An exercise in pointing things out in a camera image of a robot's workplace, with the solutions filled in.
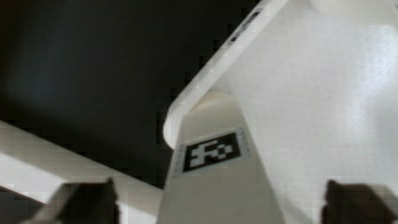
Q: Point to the white desk top tray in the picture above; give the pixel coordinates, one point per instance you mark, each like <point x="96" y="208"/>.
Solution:
<point x="307" y="68"/>

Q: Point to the white front fence bar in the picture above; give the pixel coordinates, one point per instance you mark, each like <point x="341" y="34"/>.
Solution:
<point x="39" y="166"/>

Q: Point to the white desk leg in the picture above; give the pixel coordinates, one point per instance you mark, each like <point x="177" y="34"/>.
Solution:
<point x="217" y="190"/>

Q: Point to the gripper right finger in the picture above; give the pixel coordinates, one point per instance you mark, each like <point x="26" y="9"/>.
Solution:
<point x="353" y="205"/>

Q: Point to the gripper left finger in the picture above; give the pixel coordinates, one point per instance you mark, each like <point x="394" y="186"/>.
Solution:
<point x="82" y="205"/>

